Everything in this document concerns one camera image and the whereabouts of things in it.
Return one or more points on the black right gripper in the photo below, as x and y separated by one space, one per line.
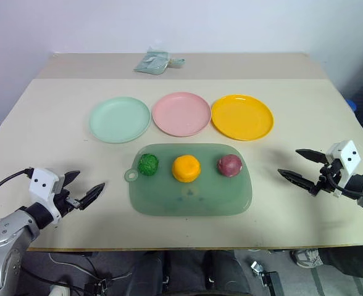
326 180

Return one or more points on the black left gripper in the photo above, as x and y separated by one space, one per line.
65 202

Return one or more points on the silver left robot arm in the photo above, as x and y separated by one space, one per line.
3 228

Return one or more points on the green toy vegetable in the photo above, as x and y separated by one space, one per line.
148 165

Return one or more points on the purple red fruit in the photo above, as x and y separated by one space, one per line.
229 166

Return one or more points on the mint green plate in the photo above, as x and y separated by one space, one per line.
119 119

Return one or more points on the yellow plate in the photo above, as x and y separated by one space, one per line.
242 117

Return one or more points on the orange fruit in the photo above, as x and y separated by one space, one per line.
186 168

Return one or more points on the pink plate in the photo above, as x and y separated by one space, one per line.
181 114

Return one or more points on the small blue object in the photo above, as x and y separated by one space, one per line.
352 104

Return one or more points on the grey white sneaker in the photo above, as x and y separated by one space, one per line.
306 258

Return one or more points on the small black floor box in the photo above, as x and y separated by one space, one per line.
95 287

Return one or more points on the dark trouser leg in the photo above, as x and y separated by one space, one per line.
351 260

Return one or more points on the translucent green cutting board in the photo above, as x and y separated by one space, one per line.
187 197

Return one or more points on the dark rounded shape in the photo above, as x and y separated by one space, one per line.
226 272

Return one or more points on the clear plastic bag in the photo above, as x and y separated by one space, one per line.
152 63

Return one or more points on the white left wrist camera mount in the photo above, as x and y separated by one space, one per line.
42 182

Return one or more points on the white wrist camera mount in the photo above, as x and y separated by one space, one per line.
349 155
42 182

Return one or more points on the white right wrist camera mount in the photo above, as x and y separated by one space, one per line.
349 155

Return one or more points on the metal bracket with black base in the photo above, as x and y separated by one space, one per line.
266 276

